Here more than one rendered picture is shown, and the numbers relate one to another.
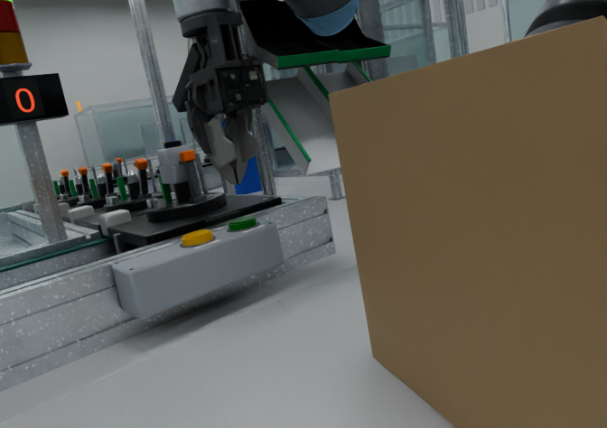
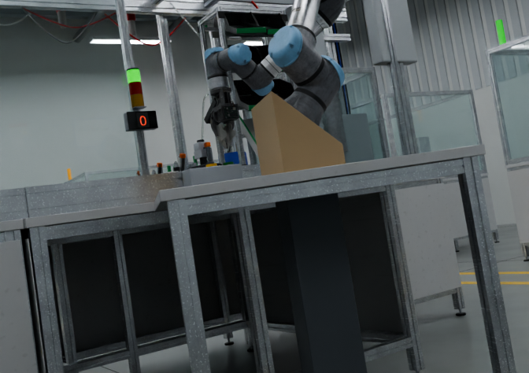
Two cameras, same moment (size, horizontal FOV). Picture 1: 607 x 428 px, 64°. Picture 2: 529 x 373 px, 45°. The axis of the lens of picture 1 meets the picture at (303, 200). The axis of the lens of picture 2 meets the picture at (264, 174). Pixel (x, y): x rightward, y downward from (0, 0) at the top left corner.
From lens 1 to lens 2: 1.71 m
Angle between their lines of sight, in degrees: 14
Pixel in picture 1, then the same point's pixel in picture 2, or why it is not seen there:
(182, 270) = (206, 172)
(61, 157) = not seen: hidden behind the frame
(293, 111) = not seen: hidden behind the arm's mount
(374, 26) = not seen: hidden behind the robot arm
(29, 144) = (140, 139)
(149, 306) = (195, 181)
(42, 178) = (143, 154)
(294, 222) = (251, 171)
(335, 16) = (264, 89)
